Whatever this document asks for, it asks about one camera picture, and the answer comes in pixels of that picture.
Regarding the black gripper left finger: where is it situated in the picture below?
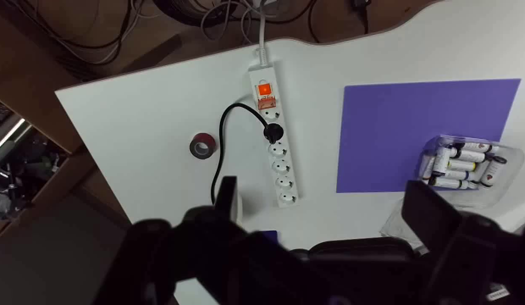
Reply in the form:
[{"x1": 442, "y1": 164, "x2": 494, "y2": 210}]
[{"x1": 91, "y1": 174, "x2": 286, "y2": 305}]

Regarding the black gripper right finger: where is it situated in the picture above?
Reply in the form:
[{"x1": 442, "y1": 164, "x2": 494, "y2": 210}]
[{"x1": 401, "y1": 178, "x2": 525, "y2": 305}]

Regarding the lime band bottle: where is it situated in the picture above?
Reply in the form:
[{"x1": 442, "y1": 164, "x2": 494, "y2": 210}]
[{"x1": 422, "y1": 178, "x2": 479, "y2": 191}]

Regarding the blue band bottle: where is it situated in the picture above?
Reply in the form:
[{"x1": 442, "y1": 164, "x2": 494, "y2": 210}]
[{"x1": 428, "y1": 169, "x2": 474, "y2": 183}]

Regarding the purple band bottle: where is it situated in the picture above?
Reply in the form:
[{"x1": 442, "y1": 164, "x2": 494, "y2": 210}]
[{"x1": 433, "y1": 144, "x2": 450, "y2": 174}]

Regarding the yellow band bottle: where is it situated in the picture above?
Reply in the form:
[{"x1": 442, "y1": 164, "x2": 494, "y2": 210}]
[{"x1": 445, "y1": 159, "x2": 483, "y2": 173}]

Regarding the brown cap bottle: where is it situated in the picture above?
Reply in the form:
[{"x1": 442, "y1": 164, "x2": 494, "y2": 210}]
[{"x1": 476, "y1": 159, "x2": 499, "y2": 188}]

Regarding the green band bottle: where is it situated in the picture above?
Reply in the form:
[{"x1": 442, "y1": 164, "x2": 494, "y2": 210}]
[{"x1": 455, "y1": 149, "x2": 508, "y2": 166}]

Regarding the brown bottle with orange logo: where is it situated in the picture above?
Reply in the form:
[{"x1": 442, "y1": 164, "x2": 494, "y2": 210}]
[{"x1": 449, "y1": 140, "x2": 493, "y2": 156}]

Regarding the purple mat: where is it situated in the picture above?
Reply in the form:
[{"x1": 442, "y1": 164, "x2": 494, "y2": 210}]
[{"x1": 335, "y1": 78, "x2": 523, "y2": 195}]

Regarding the clear plastic box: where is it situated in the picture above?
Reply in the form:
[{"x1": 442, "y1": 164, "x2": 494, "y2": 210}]
[{"x1": 416, "y1": 132, "x2": 525, "y2": 195}]

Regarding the dark tape roll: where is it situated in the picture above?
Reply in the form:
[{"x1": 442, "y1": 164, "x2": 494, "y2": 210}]
[{"x1": 188, "y1": 132, "x2": 218, "y2": 161}]

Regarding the white power strip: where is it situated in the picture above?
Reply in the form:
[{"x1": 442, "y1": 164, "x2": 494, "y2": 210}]
[{"x1": 247, "y1": 59, "x2": 303, "y2": 208}]

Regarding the black plug with cable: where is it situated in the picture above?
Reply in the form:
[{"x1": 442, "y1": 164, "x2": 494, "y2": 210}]
[{"x1": 210, "y1": 101, "x2": 286, "y2": 207}]

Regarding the white power strip cable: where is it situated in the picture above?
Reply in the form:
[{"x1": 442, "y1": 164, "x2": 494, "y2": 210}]
[{"x1": 251, "y1": 0, "x2": 273, "y2": 68}]

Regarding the black cable bundle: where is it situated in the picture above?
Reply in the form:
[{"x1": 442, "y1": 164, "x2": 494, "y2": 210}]
[{"x1": 2, "y1": 0, "x2": 140, "y2": 64}]

